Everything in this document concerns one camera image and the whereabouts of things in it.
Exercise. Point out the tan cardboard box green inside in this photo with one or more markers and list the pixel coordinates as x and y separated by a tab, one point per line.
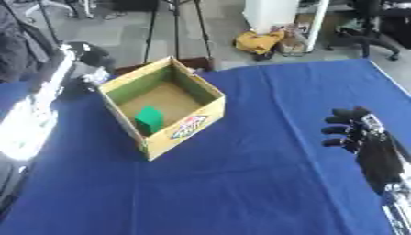
163	107

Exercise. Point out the green block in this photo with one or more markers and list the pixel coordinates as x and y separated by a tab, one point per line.
148	120

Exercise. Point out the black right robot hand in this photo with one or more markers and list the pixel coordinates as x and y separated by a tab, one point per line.
374	147

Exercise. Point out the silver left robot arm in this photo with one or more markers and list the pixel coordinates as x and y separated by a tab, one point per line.
32	122

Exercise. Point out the yellow bag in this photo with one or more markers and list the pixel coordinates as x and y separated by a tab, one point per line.
259	41

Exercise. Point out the white cabinet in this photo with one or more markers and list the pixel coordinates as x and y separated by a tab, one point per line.
270	13

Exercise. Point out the black office chair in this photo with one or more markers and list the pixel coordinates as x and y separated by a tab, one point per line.
369	27

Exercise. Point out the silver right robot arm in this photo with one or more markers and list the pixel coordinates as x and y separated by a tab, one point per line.
398	209

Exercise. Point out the black tripod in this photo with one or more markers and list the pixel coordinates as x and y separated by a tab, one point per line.
176	30

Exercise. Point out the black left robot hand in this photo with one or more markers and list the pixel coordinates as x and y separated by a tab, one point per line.
91	65

